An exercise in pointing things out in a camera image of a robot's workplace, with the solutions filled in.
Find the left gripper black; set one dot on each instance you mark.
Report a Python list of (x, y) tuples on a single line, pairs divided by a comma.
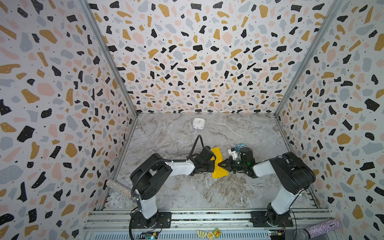
[(210, 168)]

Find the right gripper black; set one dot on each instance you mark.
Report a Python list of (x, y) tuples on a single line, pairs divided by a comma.
[(234, 164)]

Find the yellow square paper sheet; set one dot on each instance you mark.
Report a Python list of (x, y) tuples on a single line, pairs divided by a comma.
[(218, 171)]

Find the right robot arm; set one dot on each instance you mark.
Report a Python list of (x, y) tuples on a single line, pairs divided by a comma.
[(294, 175)]

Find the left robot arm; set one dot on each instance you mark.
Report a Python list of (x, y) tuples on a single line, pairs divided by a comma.
[(150, 176)]

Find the blue owl toy block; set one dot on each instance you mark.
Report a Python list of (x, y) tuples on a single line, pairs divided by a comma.
[(240, 146)]

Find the glitter microphone left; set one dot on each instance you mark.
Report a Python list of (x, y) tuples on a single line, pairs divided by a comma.
[(119, 188)]

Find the glitter microphone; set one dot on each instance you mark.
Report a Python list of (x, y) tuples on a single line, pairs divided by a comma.
[(119, 188), (317, 230)]

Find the glitter microphone right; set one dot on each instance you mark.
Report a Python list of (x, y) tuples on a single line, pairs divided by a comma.
[(317, 230)]

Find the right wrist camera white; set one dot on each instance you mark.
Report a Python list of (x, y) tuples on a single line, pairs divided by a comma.
[(234, 155)]

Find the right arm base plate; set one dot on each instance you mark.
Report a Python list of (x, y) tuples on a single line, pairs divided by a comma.
[(266, 219)]

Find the colourful stickers on rail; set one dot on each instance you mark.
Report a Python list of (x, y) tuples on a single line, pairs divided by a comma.
[(211, 235)]

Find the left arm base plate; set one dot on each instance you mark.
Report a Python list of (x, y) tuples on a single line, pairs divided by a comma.
[(150, 220)]

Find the aluminium rail frame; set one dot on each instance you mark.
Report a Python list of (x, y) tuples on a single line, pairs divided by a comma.
[(194, 224)]

